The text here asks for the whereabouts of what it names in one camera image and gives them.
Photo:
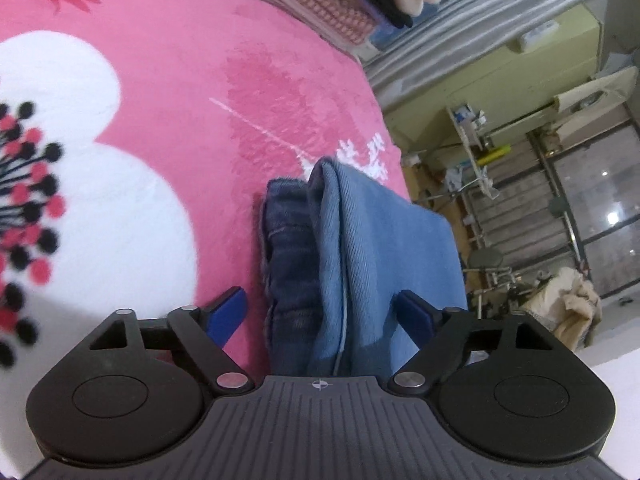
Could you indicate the pink floral bed blanket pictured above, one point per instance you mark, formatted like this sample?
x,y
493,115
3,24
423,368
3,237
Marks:
x,y
137,140

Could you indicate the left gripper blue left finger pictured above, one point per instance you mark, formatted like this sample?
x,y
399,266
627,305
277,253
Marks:
x,y
202,334

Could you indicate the grey curtain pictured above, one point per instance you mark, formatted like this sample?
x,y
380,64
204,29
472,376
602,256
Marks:
x,y
457,33

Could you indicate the wheelchair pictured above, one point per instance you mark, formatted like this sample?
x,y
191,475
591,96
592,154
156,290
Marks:
x,y
502,291

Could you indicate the beige coat on wheelchair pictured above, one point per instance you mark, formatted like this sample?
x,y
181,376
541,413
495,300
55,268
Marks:
x,y
568,307

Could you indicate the cluttered side table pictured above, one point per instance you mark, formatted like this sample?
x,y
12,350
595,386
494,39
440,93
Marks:
x,y
449,164

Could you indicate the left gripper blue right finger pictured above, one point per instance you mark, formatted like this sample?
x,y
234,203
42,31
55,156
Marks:
x,y
440,336

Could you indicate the blue denim jeans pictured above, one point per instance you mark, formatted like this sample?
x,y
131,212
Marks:
x,y
336,251

